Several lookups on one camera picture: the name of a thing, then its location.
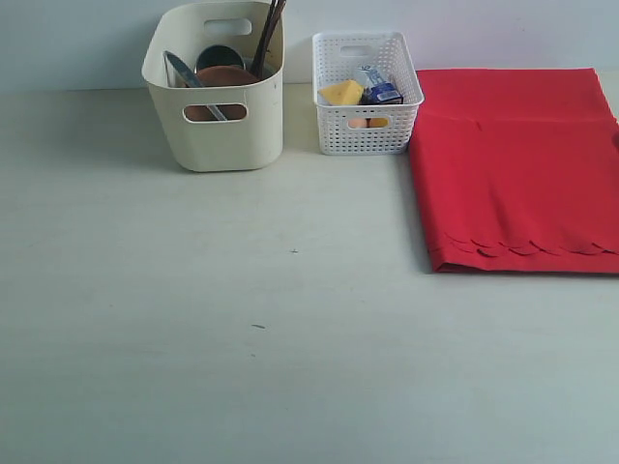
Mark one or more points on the yellow lemon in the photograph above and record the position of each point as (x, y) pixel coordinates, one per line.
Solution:
(377, 123)

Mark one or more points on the blue white milk carton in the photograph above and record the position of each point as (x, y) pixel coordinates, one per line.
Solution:
(377, 89)

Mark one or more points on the white perforated plastic basket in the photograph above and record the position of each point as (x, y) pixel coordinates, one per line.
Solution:
(335, 58)

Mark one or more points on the cream plastic bin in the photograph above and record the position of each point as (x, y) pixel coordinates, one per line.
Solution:
(247, 144)

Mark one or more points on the brown wooden plate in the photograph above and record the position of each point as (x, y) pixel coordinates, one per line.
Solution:
(233, 77)

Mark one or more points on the brown egg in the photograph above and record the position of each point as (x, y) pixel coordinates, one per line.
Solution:
(358, 123)

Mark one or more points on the dark wooden chopstick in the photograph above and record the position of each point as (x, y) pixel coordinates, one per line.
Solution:
(256, 68)
(279, 9)

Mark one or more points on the metal table knife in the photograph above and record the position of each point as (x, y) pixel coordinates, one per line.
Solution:
(193, 84)

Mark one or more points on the red table cloth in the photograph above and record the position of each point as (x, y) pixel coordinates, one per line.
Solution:
(517, 171)

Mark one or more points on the yellow cheese wedge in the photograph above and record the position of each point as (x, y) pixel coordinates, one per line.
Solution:
(348, 92)

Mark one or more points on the stainless steel cup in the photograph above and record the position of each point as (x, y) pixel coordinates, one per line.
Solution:
(219, 55)

